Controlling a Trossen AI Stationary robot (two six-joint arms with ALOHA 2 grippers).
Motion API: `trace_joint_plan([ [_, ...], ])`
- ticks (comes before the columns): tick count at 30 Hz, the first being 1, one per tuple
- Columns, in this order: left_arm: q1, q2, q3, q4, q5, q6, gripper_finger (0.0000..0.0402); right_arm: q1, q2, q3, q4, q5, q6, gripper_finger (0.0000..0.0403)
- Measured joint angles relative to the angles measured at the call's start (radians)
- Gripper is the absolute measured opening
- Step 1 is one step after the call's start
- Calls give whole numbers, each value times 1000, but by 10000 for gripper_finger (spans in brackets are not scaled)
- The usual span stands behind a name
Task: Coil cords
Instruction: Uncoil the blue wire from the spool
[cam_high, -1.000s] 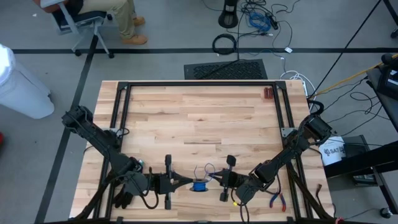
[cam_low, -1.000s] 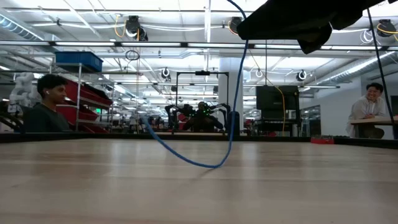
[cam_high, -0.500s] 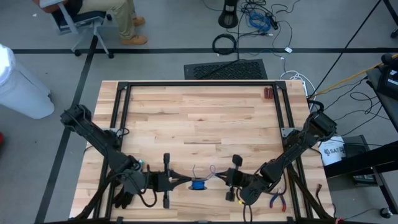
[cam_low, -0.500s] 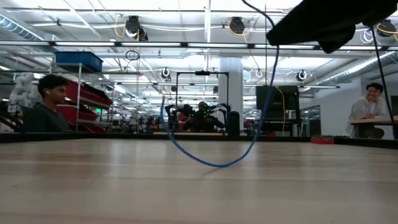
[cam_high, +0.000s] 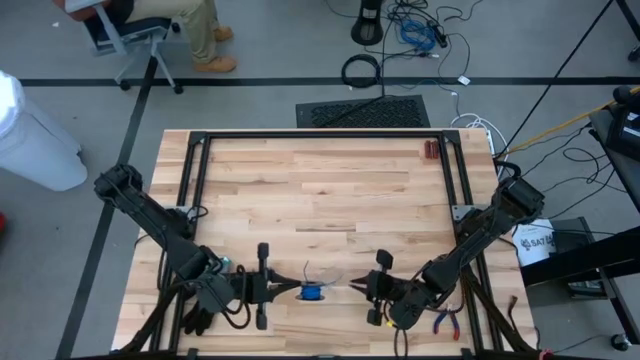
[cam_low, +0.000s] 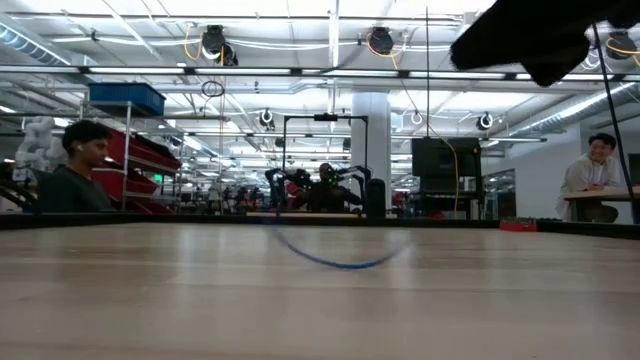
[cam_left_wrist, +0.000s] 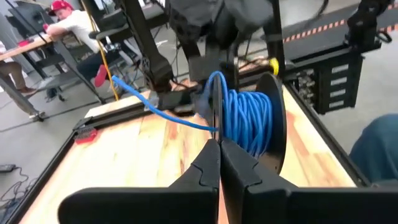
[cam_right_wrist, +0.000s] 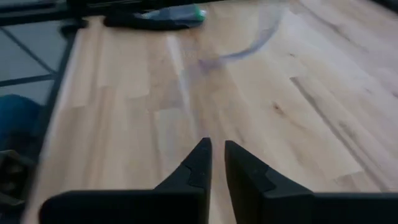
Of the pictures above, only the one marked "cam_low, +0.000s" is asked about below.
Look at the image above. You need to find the black cabinet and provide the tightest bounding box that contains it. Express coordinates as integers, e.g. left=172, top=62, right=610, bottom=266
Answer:
left=410, top=137, right=484, bottom=220

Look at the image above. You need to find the red screwdriver bit set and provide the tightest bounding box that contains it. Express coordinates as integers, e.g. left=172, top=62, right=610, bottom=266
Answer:
left=499, top=216, right=539, bottom=233

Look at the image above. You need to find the black cylindrical stand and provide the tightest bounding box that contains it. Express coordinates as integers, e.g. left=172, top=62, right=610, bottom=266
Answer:
left=365, top=178, right=388, bottom=222

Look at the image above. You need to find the blue cord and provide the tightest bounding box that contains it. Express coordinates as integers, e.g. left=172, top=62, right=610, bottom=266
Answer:
left=272, top=227, right=402, bottom=272

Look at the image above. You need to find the yellow cable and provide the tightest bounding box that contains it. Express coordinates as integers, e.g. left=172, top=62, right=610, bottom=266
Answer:
left=366, top=33, right=460, bottom=215

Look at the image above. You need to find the thin black upright pole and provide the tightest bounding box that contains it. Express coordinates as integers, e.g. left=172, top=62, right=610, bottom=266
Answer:
left=424, top=5, right=431, bottom=141

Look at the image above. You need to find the thin black rig frame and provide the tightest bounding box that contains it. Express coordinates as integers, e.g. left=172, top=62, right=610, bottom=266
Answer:
left=282, top=113, right=370, bottom=214

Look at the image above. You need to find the metal rack with red bins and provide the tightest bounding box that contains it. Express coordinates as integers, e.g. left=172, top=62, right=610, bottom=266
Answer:
left=79, top=99, right=184, bottom=215

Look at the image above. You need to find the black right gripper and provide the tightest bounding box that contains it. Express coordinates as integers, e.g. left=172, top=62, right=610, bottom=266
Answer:
left=449, top=0, right=640, bottom=89

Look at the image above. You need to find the wooden top desk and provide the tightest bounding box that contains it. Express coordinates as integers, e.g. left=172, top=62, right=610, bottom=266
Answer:
left=563, top=187, right=640, bottom=224

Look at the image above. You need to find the blue plastic bin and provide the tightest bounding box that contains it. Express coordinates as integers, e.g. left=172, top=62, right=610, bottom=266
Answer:
left=88, top=82, right=167, bottom=117

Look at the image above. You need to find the white column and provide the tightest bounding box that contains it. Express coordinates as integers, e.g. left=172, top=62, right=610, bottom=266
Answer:
left=351, top=92, right=393, bottom=211

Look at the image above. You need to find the thin black slanted pole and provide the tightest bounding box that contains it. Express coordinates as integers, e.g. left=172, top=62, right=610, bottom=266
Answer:
left=591, top=23, right=640, bottom=224

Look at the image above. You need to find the black aluminium table frame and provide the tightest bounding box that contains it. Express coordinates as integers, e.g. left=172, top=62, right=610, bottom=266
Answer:
left=0, top=212, right=640, bottom=240

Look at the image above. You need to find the person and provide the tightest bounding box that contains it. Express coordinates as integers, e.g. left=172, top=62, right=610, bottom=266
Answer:
left=37, top=119, right=117, bottom=214
left=299, top=162, right=362, bottom=214
left=554, top=132, right=626, bottom=224

